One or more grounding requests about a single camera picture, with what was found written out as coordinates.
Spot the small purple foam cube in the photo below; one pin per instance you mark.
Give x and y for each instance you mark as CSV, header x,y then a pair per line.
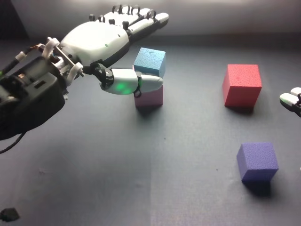
x,y
257,162

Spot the pink foam cube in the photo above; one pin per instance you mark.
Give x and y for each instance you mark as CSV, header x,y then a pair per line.
x,y
150,99

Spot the grey table cloth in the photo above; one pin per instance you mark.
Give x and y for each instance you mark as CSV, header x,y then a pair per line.
x,y
141,164

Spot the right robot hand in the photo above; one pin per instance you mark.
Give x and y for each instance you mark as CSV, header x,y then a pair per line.
x,y
291,101

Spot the red foam cube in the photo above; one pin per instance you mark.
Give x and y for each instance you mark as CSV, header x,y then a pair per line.
x,y
242,84

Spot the small blue foam cube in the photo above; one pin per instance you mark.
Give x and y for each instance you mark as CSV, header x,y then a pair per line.
x,y
150,58

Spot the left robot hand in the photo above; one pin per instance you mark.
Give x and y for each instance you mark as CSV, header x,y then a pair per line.
x,y
94,40

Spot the small black object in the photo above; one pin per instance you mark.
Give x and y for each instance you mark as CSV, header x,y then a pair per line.
x,y
9,214

